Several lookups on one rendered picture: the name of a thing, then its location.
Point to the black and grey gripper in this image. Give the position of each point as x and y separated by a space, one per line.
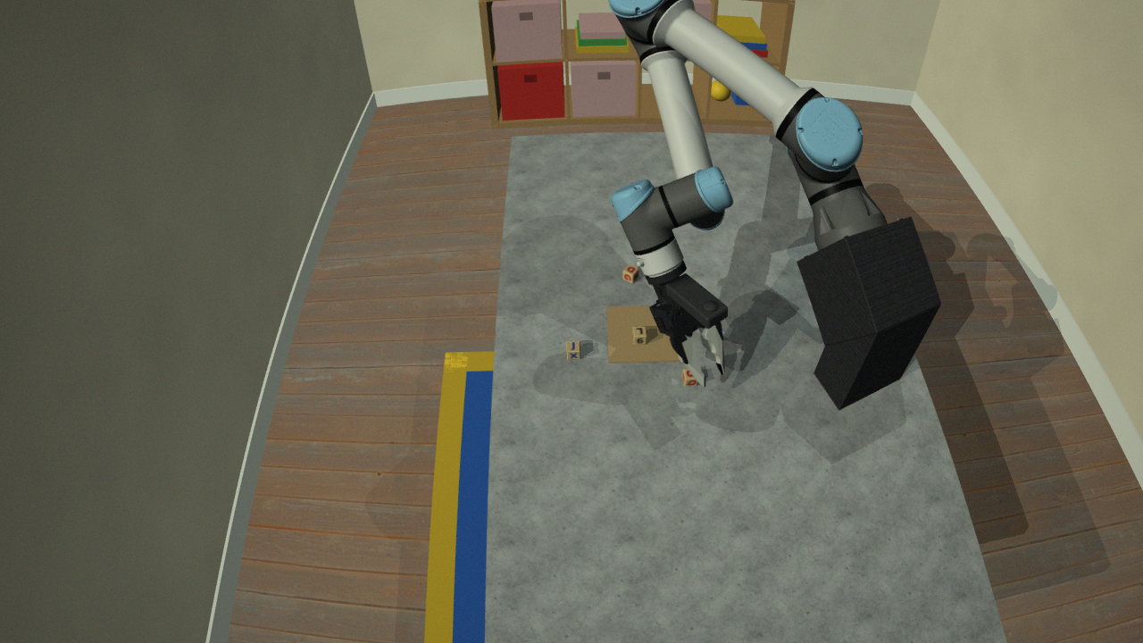
668 311

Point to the tan mat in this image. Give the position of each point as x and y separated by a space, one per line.
620 323

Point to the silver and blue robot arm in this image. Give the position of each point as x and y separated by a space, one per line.
827 130

